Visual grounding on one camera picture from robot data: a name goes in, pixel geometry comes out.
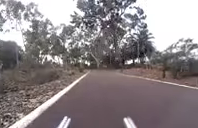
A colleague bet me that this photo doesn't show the wood of tall trees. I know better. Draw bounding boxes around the wood of tall trees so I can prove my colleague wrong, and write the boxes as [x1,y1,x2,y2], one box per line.
[0,0,198,79]

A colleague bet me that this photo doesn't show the dry bushes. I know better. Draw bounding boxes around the dry bushes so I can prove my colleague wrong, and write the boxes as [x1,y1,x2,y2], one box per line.
[0,59,78,96]

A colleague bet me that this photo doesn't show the pale concrete kerb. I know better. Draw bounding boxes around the pale concrete kerb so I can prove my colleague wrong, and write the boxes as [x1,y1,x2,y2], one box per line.
[7,70,91,128]
[115,71,198,93]

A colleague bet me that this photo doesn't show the dry dirt verge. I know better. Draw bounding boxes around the dry dirt verge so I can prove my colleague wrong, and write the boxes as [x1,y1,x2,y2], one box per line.
[120,67,198,90]

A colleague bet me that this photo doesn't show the dark red asphalt path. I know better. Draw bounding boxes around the dark red asphalt path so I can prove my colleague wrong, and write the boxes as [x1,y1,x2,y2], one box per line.
[25,69,198,128]

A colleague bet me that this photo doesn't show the leaf-strewn dirt verge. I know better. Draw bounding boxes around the leaf-strewn dirt verge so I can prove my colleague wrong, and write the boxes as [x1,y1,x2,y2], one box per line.
[0,68,88,128]

